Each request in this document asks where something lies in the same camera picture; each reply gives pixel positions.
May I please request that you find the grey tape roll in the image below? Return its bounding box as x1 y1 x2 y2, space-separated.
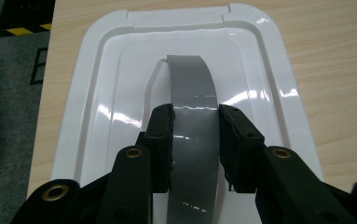
166 54 223 224

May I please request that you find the black block with yellow stripes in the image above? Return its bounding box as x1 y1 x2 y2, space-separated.
0 0 56 37

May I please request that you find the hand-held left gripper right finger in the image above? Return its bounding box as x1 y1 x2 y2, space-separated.
218 104 267 193

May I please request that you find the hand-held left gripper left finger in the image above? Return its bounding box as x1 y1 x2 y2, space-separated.
135 103 176 194

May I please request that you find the white plastic container lid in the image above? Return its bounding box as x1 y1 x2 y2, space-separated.
49 3 324 224

